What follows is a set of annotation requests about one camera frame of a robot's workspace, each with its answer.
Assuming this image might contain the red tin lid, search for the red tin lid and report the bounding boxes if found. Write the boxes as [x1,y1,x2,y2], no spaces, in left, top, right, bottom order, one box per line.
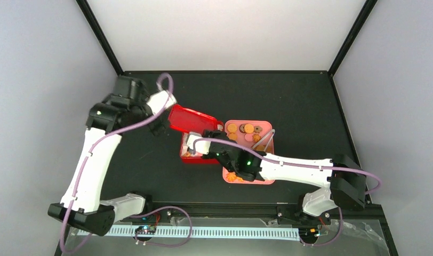
[168,104,219,134]

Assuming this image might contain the red cookie tin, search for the red cookie tin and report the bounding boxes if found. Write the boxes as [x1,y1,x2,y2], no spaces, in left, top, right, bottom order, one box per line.
[179,119,223,164]

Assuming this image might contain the pink tray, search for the pink tray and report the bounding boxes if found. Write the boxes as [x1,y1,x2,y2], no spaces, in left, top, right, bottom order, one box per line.
[222,119,275,185]

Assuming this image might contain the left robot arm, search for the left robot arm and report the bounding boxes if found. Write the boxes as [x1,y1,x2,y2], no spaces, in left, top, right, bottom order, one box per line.
[47,73,177,236]

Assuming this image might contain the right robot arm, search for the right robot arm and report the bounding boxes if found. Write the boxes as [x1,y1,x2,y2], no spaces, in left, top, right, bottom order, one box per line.
[187,131,366,223]

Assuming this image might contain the chocolate nut cookie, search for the chocolate nut cookie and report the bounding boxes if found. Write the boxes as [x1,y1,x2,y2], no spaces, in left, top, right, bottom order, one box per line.
[239,124,246,133]

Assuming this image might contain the pink round cookie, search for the pink round cookie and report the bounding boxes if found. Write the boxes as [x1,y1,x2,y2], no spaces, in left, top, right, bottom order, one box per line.
[244,133,253,142]

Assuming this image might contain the orange round cookie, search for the orange round cookie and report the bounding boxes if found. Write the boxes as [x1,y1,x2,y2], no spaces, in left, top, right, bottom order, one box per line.
[243,123,254,134]

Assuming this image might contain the orange swirl cookie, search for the orange swirl cookie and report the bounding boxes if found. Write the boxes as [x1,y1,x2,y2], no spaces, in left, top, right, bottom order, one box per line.
[226,172,237,182]

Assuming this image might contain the left circuit board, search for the left circuit board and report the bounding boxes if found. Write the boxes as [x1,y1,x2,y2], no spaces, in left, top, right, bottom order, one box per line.
[134,225,157,237]

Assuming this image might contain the circuit board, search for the circuit board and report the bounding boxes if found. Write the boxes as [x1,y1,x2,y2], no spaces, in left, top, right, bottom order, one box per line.
[134,225,157,237]
[299,228,328,238]

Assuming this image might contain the right circuit board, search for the right circuit board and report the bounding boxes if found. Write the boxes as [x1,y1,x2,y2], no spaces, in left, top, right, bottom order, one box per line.
[299,228,328,238]

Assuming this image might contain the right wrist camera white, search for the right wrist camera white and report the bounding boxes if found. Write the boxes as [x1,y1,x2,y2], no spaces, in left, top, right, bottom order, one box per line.
[186,132,211,155]

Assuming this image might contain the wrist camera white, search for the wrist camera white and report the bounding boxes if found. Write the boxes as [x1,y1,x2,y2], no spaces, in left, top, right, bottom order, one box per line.
[147,90,177,115]
[186,132,211,155]

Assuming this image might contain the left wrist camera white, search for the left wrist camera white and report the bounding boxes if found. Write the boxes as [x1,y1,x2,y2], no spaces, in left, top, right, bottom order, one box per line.
[147,90,177,115]

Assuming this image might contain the white slotted cable duct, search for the white slotted cable duct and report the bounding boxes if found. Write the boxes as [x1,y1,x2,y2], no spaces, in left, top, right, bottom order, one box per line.
[77,225,301,242]

